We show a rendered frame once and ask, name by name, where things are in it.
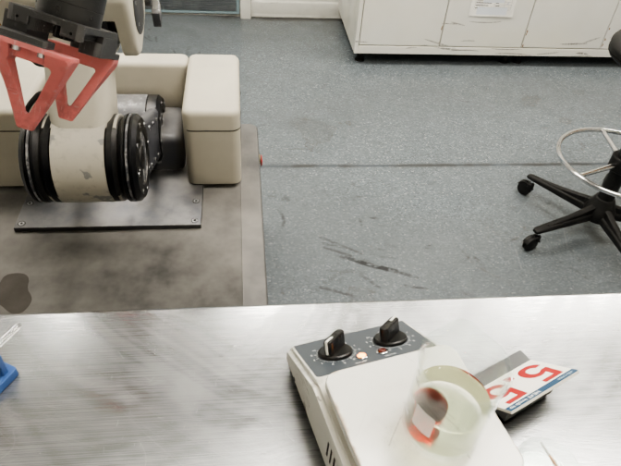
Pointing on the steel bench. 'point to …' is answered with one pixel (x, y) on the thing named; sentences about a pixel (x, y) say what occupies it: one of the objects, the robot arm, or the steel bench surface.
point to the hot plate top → (366, 435)
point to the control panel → (363, 341)
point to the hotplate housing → (321, 411)
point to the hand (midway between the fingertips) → (48, 115)
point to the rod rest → (6, 374)
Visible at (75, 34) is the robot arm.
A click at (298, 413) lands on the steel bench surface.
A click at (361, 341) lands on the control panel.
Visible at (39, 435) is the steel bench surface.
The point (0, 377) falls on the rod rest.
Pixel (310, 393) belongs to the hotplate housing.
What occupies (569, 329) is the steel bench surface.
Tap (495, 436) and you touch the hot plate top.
